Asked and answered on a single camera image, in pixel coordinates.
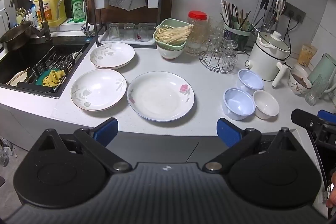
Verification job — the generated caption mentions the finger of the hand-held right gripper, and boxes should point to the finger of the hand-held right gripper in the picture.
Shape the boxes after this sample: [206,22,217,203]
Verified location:
[291,109,323,133]
[316,109,336,125]

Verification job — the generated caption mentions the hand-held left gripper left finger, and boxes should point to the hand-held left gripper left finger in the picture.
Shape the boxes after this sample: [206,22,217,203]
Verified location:
[31,117,132,174]

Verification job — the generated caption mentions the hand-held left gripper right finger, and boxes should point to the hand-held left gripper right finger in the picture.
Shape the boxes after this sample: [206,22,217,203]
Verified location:
[202,118,302,174]

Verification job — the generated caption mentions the light blue plastic bowl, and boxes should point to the light blue plastic bowl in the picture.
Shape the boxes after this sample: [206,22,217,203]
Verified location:
[238,69,264,95]
[223,88,256,121]

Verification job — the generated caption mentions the white leaf-pattern plate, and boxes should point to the white leaf-pattern plate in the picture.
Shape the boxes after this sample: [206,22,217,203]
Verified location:
[70,69,128,111]
[90,42,135,69]

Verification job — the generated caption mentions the white pink-flower plate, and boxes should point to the white pink-flower plate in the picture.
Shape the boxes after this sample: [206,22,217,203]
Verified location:
[127,71,195,122]

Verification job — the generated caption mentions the person's right hand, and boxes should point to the person's right hand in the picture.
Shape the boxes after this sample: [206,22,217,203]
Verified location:
[325,170,336,209]

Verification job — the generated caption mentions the tall ribbed glass cup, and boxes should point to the tall ribbed glass cup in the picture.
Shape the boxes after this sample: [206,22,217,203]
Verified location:
[304,74,330,106]

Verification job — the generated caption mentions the plain white bowl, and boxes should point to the plain white bowl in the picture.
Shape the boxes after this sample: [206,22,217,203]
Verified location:
[253,90,280,120]

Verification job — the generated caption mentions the pale green electric kettle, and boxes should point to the pale green electric kettle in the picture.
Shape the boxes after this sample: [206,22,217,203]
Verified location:
[307,53,336,93]

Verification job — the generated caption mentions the yellow food packet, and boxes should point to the yellow food packet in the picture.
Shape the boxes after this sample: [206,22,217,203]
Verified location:
[298,44,318,67]

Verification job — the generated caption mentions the white electric cooking pot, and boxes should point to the white electric cooking pot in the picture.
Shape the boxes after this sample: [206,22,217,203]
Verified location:
[245,30,291,82]

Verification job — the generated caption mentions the yellow dish cloth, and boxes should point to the yellow dish cloth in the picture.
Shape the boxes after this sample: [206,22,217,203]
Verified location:
[42,70,67,87]

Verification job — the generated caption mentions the steel wool scrubber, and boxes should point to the steel wool scrubber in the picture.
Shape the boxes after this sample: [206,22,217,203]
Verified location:
[54,55,75,69]

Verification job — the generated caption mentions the clear textured glass cup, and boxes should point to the clear textured glass cup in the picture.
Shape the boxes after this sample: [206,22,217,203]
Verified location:
[222,40,238,67]

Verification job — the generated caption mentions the white drain tray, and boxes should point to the white drain tray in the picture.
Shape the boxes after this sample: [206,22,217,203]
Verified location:
[101,28,156,45]

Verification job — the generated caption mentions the black sink drain rack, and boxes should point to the black sink drain rack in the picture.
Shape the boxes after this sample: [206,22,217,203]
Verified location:
[17,42,90,93]

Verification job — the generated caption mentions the white bowl with brown base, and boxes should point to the white bowl with brown base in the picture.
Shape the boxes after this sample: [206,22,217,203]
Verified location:
[157,44,185,60]

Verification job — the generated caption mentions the green chopstick holder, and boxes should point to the green chopstick holder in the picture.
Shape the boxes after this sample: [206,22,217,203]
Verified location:
[223,22,254,51]

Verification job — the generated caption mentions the small clear drinking glass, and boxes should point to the small clear drinking glass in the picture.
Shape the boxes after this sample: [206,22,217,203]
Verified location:
[123,22,136,39]
[137,22,150,41]
[109,22,121,39]

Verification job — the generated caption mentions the white dish in sink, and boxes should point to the white dish in sink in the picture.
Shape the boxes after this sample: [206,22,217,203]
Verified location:
[9,70,29,86]

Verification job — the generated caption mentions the clear plastic bag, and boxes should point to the clear plastic bag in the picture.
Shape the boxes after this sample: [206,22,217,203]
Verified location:
[0,135,16,168]

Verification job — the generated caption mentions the stack of clear glasses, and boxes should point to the stack of clear glasses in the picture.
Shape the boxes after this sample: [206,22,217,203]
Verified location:
[206,17,227,56]

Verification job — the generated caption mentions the black kitchen sink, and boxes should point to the black kitchen sink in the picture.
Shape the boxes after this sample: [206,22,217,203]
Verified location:
[0,35,99,98]

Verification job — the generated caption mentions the clear jar with red lid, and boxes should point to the clear jar with red lid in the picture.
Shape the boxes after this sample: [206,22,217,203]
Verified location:
[186,10,209,56]

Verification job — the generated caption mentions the slim curved metal faucet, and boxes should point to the slim curved metal faucet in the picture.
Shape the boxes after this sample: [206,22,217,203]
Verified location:
[57,0,92,38]

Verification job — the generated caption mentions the hanging kitchen scissors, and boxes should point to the hanging kitchen scissors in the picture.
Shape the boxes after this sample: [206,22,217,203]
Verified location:
[274,0,287,20]

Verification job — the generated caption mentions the pale enoki mushrooms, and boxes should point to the pale enoki mushrooms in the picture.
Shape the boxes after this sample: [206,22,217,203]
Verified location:
[155,24,194,45]

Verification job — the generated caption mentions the hanging metal kitchen utensils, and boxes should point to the hanging metal kitchen utensils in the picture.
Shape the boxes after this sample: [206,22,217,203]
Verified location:
[253,0,276,35]

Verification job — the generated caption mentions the bunch of chopsticks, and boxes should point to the bunch of chopsticks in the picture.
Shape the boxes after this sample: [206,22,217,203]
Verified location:
[220,0,254,31]

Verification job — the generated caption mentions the green dish soap bottle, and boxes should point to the green dish soap bottle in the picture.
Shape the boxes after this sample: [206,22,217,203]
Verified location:
[71,0,86,23]

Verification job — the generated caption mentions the tall dark metal faucet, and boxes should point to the tall dark metal faucet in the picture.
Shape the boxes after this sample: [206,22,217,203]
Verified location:
[10,0,53,39]

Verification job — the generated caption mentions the green strainer basket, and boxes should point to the green strainer basket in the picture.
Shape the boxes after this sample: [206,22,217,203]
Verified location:
[153,18,192,51]

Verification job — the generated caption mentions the dark metal cooking pot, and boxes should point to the dark metal cooking pot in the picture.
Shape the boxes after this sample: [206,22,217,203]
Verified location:
[0,21,40,51]

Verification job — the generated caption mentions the black metal knife rack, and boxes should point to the black metal knife rack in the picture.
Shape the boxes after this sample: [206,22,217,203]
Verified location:
[88,0,164,48]

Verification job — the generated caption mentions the blue and white bottle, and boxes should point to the blue and white bottle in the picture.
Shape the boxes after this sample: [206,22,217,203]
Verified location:
[28,0,40,28]

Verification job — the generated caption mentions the white detachable pot handle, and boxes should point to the white detachable pot handle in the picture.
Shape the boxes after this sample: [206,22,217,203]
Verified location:
[272,61,289,87]

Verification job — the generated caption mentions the metal wire cup rack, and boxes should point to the metal wire cup rack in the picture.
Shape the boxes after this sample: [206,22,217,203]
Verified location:
[199,51,235,73]

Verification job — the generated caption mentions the black power cable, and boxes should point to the black power cable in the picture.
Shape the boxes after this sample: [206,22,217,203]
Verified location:
[285,13,302,42]

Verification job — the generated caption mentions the grey wall power strip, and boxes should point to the grey wall power strip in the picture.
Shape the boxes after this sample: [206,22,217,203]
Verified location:
[285,2,306,25]

